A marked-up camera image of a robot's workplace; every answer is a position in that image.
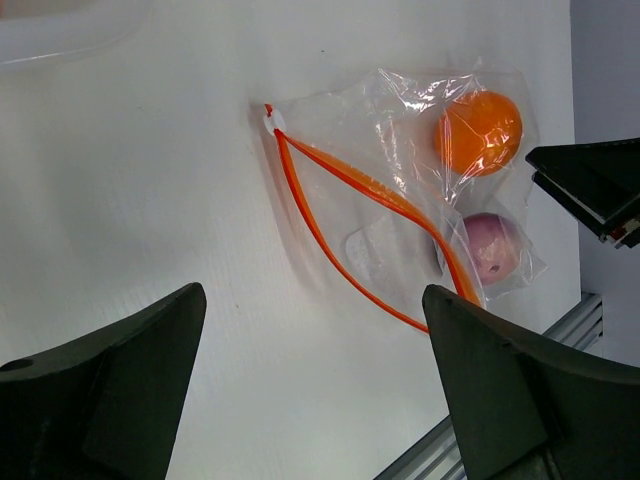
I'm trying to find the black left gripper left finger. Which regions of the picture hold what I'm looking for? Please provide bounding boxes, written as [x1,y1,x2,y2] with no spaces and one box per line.
[1,283,207,479]

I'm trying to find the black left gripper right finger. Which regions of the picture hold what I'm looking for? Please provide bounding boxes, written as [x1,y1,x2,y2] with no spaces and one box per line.
[423,285,639,479]

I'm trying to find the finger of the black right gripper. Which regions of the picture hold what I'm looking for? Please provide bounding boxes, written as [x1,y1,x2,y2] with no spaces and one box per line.
[526,138,639,205]
[533,171,639,249]

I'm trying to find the clear zip top bag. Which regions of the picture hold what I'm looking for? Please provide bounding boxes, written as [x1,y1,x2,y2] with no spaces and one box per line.
[261,61,545,331]

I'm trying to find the fake purple onion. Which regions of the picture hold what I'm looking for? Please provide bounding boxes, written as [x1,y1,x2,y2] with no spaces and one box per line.
[463,212,522,286]

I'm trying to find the fake orange fruit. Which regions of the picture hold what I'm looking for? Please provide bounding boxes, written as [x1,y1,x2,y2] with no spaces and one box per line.
[433,91,523,178]

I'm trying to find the white plastic perforated basket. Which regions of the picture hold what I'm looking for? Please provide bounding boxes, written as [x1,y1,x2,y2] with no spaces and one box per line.
[1,0,153,72]

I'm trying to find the aluminium mounting rail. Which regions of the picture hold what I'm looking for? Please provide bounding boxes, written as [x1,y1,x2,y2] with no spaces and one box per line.
[379,288,603,479]

